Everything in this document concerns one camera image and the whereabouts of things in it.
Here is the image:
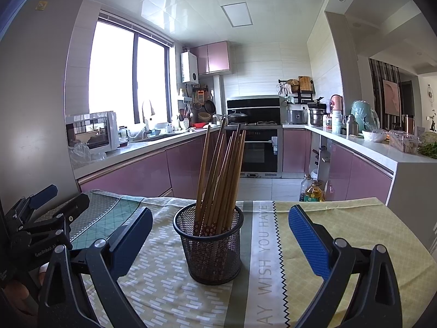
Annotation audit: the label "clear plastic bag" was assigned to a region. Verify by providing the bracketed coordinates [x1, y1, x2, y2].
[68, 142, 106, 169]

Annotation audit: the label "person's left hand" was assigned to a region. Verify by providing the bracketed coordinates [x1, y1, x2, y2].
[7, 266, 48, 317]

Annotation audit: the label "yellow oil bottle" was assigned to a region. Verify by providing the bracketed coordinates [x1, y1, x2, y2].
[305, 182, 324, 202]

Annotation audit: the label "black wall rack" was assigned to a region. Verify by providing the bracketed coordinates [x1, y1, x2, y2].
[278, 77, 316, 105]

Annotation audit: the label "framed wall picture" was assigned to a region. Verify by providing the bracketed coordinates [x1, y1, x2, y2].
[382, 79, 401, 116]

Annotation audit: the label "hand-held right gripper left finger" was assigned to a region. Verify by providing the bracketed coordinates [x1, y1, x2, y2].
[37, 207, 153, 328]

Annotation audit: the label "ceiling light panel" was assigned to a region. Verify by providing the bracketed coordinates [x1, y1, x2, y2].
[220, 4, 254, 27]

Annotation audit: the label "green kitchen appliance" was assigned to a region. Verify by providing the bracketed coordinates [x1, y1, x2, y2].
[351, 101, 379, 134]

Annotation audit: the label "black mesh holder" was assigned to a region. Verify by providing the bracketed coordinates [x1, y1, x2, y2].
[173, 202, 244, 285]

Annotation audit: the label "patterned tablecloth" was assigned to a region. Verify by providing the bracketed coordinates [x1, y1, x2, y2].
[51, 189, 432, 328]

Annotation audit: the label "clear plastic container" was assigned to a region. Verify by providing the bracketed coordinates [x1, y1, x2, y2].
[389, 130, 421, 154]

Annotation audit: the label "white water heater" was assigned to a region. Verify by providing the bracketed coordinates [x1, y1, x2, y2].
[181, 51, 199, 83]

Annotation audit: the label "white countertop oven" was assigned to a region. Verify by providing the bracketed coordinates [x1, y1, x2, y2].
[65, 111, 120, 154]

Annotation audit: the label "grey refrigerator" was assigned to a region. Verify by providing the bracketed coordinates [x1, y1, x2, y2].
[0, 0, 93, 209]

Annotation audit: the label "pink wall cabinets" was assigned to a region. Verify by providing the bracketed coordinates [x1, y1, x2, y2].
[191, 41, 231, 75]

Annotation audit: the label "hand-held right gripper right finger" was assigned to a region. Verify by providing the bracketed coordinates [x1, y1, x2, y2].
[288, 204, 403, 328]

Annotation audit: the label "black wok with lid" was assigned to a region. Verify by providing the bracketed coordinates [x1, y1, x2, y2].
[227, 110, 249, 124]

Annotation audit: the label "steel stock pot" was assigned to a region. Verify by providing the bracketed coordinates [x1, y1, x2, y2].
[307, 104, 327, 127]

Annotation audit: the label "black range hood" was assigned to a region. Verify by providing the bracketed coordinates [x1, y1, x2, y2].
[226, 96, 281, 125]

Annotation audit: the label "black built-in oven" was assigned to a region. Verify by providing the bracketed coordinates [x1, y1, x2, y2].
[223, 126, 283, 178]

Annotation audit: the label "bundle of wooden chopsticks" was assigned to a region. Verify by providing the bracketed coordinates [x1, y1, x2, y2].
[193, 120, 247, 238]

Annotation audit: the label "kitchen window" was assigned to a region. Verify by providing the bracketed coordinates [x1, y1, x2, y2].
[88, 12, 176, 125]

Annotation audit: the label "pink base cabinets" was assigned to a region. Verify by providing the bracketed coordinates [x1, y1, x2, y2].
[77, 126, 226, 199]
[283, 128, 393, 204]

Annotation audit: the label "silver rice cooker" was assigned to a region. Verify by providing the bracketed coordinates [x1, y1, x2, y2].
[286, 107, 308, 125]

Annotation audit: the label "green leafy herbs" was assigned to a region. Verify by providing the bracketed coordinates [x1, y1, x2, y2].
[417, 143, 437, 159]

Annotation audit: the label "white canister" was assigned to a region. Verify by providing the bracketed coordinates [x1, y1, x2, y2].
[331, 110, 344, 134]

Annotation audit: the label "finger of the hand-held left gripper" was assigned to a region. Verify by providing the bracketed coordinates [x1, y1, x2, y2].
[5, 184, 58, 220]
[10, 193, 90, 237]

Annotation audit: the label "white bowl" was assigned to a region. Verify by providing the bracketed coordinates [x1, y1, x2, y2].
[362, 130, 388, 143]

